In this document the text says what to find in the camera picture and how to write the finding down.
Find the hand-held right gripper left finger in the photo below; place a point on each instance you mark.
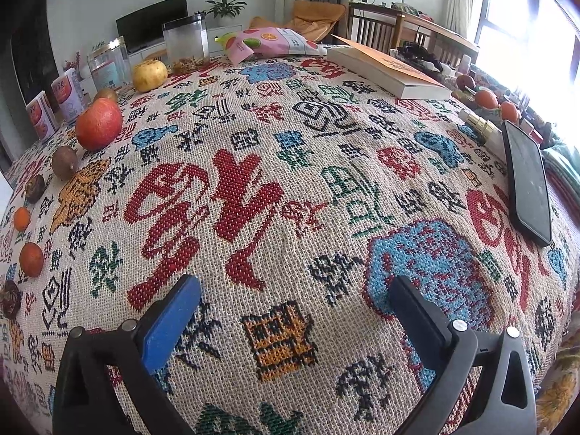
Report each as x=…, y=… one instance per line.
x=167, y=326

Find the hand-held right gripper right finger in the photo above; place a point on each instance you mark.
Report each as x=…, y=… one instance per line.
x=421, y=321

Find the reddish orange mandarin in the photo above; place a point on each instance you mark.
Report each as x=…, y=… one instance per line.
x=31, y=259

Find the dark spotted fruit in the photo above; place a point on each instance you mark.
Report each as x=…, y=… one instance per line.
x=10, y=299
x=34, y=188

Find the bright orange mandarin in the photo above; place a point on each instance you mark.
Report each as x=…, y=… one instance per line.
x=21, y=218

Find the brown round fruit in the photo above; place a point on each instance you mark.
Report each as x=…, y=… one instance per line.
x=65, y=162

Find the red apple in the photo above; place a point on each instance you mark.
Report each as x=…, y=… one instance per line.
x=98, y=123

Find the greenish brown kiwi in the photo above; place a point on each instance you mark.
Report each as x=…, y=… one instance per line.
x=106, y=95

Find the yellow pear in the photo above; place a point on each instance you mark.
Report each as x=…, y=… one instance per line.
x=149, y=75

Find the yellow floral cloth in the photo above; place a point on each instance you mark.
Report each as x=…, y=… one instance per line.
x=557, y=389

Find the black smartphone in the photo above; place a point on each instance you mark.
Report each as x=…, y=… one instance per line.
x=528, y=181

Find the printed woven tablecloth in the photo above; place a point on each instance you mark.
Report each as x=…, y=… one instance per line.
x=290, y=167

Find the gold cosmetic tube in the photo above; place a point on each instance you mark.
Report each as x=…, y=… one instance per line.
x=480, y=124

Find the small dark red fruit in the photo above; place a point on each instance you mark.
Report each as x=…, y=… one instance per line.
x=466, y=82

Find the pink tin can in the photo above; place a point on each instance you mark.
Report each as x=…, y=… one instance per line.
x=69, y=95
x=41, y=115

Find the orange cover book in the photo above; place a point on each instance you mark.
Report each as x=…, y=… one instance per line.
x=385, y=70

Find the small white bottle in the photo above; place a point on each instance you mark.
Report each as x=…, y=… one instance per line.
x=466, y=62

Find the blue label glass jar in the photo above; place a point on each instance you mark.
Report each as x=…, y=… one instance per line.
x=108, y=65

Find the black cloth bundle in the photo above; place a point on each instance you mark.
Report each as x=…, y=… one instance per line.
x=419, y=54

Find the white television cabinet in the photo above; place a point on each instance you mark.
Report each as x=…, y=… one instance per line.
x=136, y=55

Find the red flower bouquet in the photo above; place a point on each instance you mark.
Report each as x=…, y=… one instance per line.
x=71, y=61

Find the clear plastic jar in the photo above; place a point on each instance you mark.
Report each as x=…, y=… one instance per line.
x=185, y=43

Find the wooden side desk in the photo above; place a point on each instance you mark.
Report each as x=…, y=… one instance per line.
x=435, y=31

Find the wooden slatted chair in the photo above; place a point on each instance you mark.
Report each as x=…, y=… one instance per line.
x=374, y=29

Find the pink snack bag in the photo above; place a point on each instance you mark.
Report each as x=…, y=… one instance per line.
x=267, y=43

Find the black television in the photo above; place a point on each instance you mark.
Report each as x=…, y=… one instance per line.
x=152, y=22

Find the leafy potted plant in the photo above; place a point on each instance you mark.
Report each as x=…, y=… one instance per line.
x=224, y=9

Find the orange cushioned chair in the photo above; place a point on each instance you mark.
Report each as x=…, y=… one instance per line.
x=312, y=18

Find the bright window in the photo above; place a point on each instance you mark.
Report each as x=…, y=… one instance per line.
x=521, y=13

